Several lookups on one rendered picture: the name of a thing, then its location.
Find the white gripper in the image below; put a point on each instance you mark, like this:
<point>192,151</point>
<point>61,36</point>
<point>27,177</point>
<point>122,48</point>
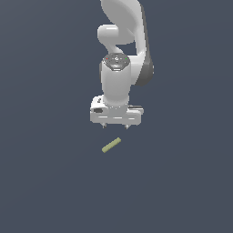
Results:
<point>115,115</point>

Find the olive green rectangular block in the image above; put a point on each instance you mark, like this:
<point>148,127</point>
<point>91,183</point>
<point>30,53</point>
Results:
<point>111,145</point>

